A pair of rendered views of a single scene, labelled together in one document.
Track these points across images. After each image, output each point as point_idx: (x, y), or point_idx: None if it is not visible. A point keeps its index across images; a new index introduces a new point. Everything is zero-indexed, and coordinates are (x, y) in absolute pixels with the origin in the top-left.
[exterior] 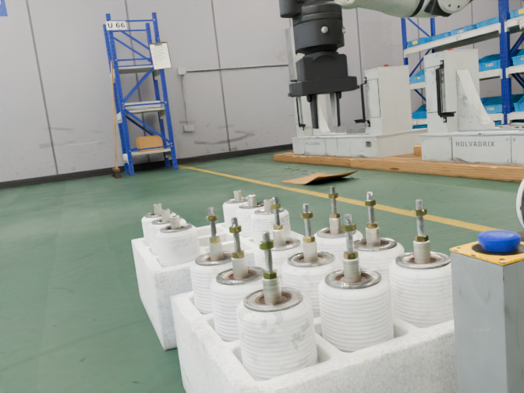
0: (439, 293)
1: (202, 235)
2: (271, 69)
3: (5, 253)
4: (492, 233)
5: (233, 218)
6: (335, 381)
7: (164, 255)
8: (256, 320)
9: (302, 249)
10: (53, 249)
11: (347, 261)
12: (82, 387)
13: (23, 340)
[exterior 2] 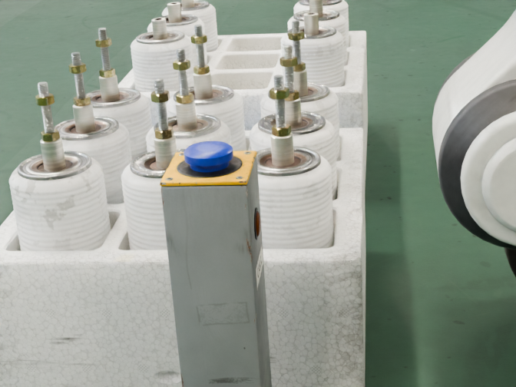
0: (266, 210)
1: (264, 48)
2: None
3: (87, 16)
4: (205, 145)
5: (72, 54)
6: (78, 274)
7: (135, 74)
8: (12, 183)
9: (219, 108)
10: (147, 21)
11: (153, 140)
12: (2, 220)
13: (0, 149)
